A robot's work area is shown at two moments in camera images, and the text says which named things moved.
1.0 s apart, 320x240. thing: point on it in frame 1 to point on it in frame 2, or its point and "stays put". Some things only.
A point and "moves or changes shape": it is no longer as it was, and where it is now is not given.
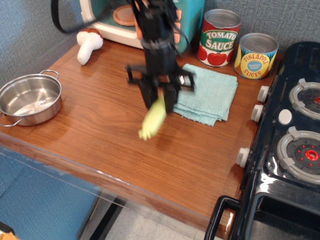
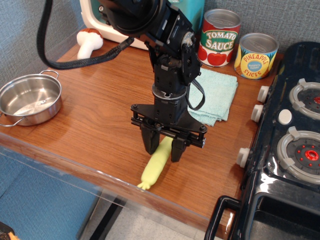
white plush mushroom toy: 88,39 stays put
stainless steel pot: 31,100 stays put
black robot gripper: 162,67 to 170,113
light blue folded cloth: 211,99 stays put
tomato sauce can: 220,30 stays put
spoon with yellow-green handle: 155,117 moves or changes shape
